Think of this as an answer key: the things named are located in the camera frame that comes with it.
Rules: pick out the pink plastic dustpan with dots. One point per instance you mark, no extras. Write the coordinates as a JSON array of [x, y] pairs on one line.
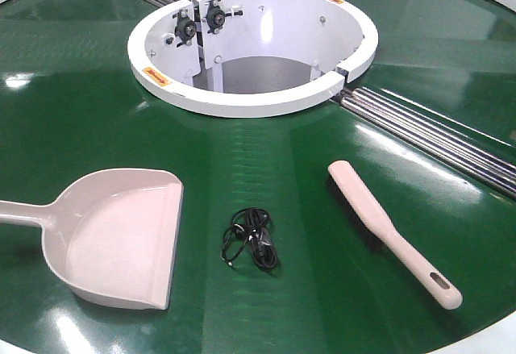
[[111, 235]]

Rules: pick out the left black bearing mount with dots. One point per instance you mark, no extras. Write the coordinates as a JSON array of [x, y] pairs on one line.
[[185, 29]]

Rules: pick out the black bearing mount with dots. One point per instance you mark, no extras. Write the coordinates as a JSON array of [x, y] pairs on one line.
[[216, 16], [185, 29]]

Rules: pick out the pink hand brush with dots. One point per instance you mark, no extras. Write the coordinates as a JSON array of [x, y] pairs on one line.
[[378, 223]]

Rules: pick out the green conveyor belt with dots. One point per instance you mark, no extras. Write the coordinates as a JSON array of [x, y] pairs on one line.
[[267, 261]]

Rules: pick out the right steel transfer rollers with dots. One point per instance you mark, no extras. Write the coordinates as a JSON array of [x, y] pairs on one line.
[[431, 136]]

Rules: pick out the front orange arrow sticker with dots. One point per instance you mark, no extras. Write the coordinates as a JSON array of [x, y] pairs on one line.
[[158, 77]]

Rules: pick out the right black bearing mount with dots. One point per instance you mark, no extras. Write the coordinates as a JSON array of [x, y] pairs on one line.
[[216, 16]]

